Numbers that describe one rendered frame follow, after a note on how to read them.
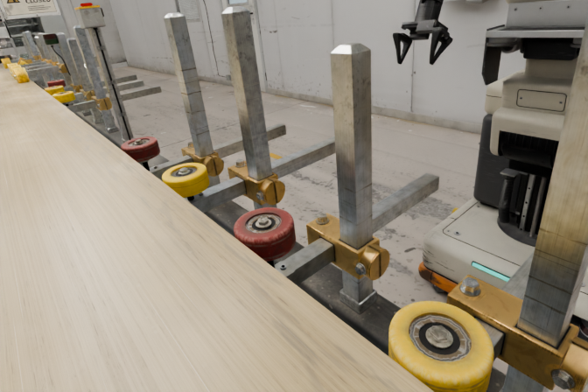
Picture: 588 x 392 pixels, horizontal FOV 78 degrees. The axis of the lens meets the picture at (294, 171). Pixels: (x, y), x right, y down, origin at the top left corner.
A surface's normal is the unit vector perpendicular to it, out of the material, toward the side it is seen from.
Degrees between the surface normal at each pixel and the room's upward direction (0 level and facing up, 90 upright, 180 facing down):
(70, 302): 0
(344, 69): 90
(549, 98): 98
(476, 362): 0
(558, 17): 90
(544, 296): 90
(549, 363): 90
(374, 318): 0
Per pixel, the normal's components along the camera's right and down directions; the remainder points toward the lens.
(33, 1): 0.64, 0.27
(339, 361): -0.10, -0.90
